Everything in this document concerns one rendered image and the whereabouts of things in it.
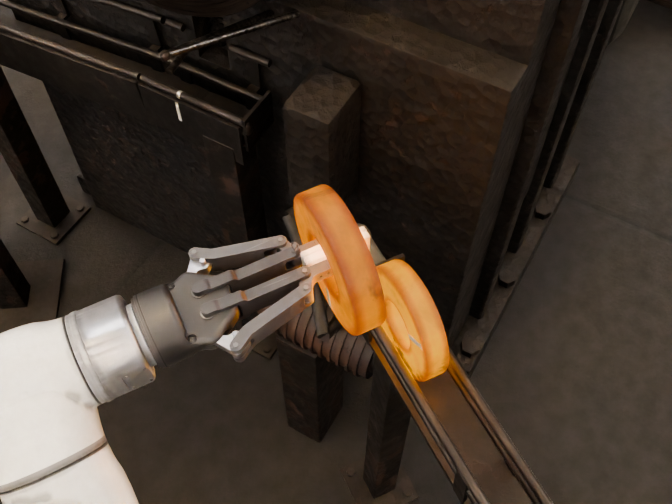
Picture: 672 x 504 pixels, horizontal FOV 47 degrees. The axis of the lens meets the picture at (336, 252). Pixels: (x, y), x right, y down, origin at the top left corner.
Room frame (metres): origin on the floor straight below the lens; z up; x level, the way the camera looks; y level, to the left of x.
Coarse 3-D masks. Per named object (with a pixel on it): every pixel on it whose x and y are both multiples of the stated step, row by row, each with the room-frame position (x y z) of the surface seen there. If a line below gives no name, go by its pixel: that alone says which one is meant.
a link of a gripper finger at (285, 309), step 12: (300, 288) 0.38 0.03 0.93; (288, 300) 0.37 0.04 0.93; (300, 300) 0.37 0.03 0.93; (264, 312) 0.35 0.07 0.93; (276, 312) 0.35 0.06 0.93; (288, 312) 0.36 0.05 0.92; (252, 324) 0.34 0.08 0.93; (264, 324) 0.34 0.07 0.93; (276, 324) 0.35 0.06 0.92; (240, 336) 0.33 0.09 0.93; (252, 336) 0.33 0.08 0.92; (264, 336) 0.34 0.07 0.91; (240, 348) 0.32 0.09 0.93; (252, 348) 0.33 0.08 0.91; (240, 360) 0.32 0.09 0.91
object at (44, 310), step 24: (0, 240) 0.94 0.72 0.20; (0, 264) 0.89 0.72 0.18; (24, 264) 1.00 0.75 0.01; (48, 264) 1.00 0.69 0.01; (0, 288) 0.88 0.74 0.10; (24, 288) 0.92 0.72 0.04; (48, 288) 0.94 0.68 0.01; (0, 312) 0.87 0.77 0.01; (24, 312) 0.87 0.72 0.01; (48, 312) 0.87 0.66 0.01
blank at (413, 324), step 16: (384, 272) 0.50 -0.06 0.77; (400, 272) 0.50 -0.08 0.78; (384, 288) 0.50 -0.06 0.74; (400, 288) 0.47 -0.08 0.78; (416, 288) 0.47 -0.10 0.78; (400, 304) 0.46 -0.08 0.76; (416, 304) 0.45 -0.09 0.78; (432, 304) 0.45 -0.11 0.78; (400, 320) 0.48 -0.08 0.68; (416, 320) 0.43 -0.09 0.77; (432, 320) 0.43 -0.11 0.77; (400, 336) 0.46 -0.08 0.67; (416, 336) 0.42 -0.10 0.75; (432, 336) 0.42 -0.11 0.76; (400, 352) 0.45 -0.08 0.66; (416, 352) 0.42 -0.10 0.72; (432, 352) 0.41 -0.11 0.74; (448, 352) 0.41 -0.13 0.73; (416, 368) 0.41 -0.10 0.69; (432, 368) 0.40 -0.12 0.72
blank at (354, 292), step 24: (312, 192) 0.47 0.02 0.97; (312, 216) 0.43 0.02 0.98; (336, 216) 0.43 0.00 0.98; (312, 240) 0.45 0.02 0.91; (336, 240) 0.40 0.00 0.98; (360, 240) 0.40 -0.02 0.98; (336, 264) 0.39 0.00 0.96; (360, 264) 0.38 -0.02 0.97; (336, 288) 0.41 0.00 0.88; (360, 288) 0.37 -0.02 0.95; (336, 312) 0.40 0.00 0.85; (360, 312) 0.36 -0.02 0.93; (384, 312) 0.36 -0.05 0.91
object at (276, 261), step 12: (288, 252) 0.42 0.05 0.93; (252, 264) 0.41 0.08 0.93; (264, 264) 0.41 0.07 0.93; (276, 264) 0.41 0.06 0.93; (288, 264) 0.42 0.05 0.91; (216, 276) 0.39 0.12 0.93; (228, 276) 0.39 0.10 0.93; (240, 276) 0.40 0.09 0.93; (252, 276) 0.40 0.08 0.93; (264, 276) 0.40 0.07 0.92; (276, 276) 0.41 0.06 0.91; (192, 288) 0.38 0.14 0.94; (204, 288) 0.38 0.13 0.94; (216, 288) 0.38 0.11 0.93; (240, 288) 0.39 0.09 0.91
